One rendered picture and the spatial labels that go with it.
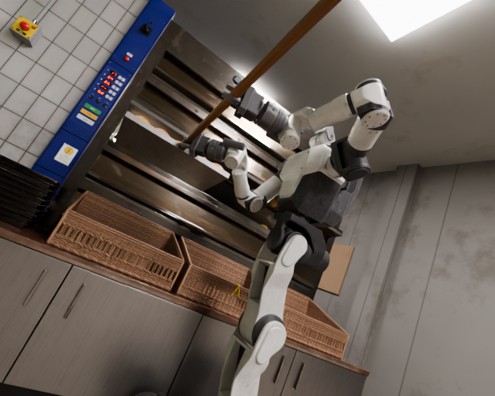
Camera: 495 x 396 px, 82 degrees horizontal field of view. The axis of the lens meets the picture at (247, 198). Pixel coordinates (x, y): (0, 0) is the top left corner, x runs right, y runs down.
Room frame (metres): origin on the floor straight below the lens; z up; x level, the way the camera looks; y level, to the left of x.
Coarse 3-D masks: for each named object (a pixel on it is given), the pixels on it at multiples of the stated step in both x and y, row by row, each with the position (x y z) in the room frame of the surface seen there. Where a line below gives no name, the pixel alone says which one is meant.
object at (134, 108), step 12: (132, 108) 1.57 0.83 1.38; (144, 108) 1.55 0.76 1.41; (156, 120) 1.60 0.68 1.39; (168, 132) 1.68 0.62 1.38; (180, 132) 1.64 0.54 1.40; (228, 168) 1.83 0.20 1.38; (228, 180) 2.00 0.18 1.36; (252, 180) 1.87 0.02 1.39; (276, 204) 2.10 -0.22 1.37; (324, 228) 2.18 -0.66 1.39
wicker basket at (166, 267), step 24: (72, 216) 1.23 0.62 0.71; (96, 216) 1.66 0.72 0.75; (120, 216) 1.71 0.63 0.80; (48, 240) 1.22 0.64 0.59; (72, 240) 1.25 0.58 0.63; (96, 240) 1.28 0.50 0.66; (120, 240) 1.32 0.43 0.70; (144, 240) 1.77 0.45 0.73; (168, 240) 1.84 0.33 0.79; (120, 264) 1.34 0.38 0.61; (144, 264) 1.37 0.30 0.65; (168, 264) 1.41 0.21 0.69; (168, 288) 1.43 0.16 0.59
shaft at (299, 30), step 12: (324, 0) 0.44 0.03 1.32; (336, 0) 0.43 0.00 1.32; (312, 12) 0.47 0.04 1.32; (324, 12) 0.46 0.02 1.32; (300, 24) 0.51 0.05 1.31; (312, 24) 0.50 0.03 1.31; (288, 36) 0.55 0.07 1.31; (300, 36) 0.53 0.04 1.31; (276, 48) 0.59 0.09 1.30; (288, 48) 0.57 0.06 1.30; (264, 60) 0.64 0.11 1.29; (276, 60) 0.62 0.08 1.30; (252, 72) 0.69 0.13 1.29; (264, 72) 0.67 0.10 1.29; (240, 84) 0.75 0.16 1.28; (252, 84) 0.73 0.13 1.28; (216, 108) 0.90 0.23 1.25; (204, 120) 1.00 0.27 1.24; (192, 132) 1.11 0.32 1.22
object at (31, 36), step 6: (18, 18) 1.34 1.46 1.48; (24, 18) 1.35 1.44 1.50; (12, 24) 1.34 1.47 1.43; (18, 24) 1.35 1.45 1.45; (30, 24) 1.36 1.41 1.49; (36, 24) 1.37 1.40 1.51; (12, 30) 1.35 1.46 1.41; (18, 30) 1.35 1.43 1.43; (24, 30) 1.36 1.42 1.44; (30, 30) 1.37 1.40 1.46; (36, 30) 1.38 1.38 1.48; (18, 36) 1.39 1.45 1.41; (24, 36) 1.37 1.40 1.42; (30, 36) 1.37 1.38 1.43; (36, 36) 1.40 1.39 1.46; (30, 42) 1.40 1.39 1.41
